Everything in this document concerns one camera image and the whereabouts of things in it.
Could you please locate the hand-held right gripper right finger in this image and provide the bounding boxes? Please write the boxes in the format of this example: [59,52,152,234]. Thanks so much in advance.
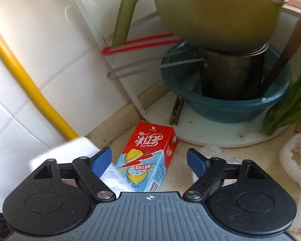
[182,148,265,202]

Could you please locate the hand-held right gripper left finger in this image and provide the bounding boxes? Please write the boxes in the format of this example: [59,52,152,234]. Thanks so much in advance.
[31,147,116,202]

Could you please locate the red and blue drink carton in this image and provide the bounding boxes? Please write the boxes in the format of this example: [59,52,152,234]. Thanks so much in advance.
[115,122,179,193]

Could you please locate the white corner tray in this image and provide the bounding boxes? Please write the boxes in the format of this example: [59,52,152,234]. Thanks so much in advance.
[61,0,301,148]

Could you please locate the brown wooden clothespin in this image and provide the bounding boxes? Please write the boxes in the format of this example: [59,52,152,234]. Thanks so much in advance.
[169,95,185,126]

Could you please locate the teal plastic basin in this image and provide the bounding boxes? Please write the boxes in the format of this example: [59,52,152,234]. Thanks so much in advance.
[161,42,291,124]

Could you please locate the steel pot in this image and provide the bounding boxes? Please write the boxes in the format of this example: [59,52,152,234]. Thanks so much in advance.
[197,43,270,101]

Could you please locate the green cucumbers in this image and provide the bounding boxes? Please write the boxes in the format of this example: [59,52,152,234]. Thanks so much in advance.
[263,53,301,135]

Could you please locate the yellow pipe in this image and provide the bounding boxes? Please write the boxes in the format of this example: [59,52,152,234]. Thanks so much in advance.
[0,15,79,141]

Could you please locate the brown wooden utensil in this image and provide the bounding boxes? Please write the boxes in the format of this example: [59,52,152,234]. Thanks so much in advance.
[261,14,301,98]

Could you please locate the steel wire handle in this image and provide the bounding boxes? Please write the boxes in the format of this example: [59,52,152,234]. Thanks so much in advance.
[107,56,206,81]

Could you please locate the red wire handle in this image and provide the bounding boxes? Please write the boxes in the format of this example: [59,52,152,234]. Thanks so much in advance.
[101,33,183,56]

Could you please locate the green plastic bowl with handle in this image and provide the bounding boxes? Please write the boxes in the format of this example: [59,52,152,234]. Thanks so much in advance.
[112,0,290,53]

